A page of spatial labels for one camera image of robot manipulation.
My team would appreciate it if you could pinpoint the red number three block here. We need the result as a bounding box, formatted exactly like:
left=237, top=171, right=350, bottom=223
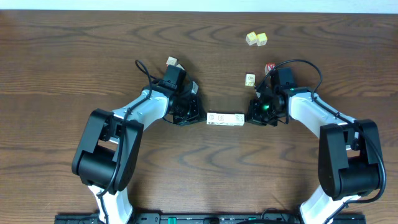
left=166, top=57, right=178, bottom=66

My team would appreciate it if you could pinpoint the red letter V block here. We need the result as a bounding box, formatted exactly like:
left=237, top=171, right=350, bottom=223
left=265, top=63, right=276, bottom=75

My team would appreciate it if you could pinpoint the yellow letter block left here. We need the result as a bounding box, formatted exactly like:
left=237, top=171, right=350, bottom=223
left=246, top=32, right=258, bottom=45

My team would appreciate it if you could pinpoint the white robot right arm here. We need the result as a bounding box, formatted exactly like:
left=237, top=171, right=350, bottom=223
left=247, top=85, right=386, bottom=223

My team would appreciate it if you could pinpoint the blue edged picture block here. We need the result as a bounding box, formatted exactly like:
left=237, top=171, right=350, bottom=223
left=235, top=114, right=245, bottom=126

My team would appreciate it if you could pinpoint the yellow letter block right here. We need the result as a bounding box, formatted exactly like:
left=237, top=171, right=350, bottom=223
left=256, top=32, right=268, bottom=46

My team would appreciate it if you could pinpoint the red edged wooden block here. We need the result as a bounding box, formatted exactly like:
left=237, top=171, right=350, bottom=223
left=224, top=114, right=237, bottom=126

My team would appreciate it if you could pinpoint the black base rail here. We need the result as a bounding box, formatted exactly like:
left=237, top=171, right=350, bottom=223
left=54, top=212, right=368, bottom=224

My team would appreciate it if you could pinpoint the blue letter X block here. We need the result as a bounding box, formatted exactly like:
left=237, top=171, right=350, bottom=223
left=215, top=114, right=227, bottom=125

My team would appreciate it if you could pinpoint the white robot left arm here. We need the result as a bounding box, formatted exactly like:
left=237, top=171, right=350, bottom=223
left=72, top=81, right=205, bottom=223

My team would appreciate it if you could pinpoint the green edged wooden block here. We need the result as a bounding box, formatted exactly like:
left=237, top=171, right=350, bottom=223
left=206, top=113, right=217, bottom=124

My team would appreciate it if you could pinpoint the yellow letter block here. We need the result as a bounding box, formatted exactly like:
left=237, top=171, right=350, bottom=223
left=256, top=32, right=268, bottom=46
left=246, top=32, right=258, bottom=45

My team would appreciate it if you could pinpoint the yellow picture block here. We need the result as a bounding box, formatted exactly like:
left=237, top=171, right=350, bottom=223
left=245, top=73, right=256, bottom=86

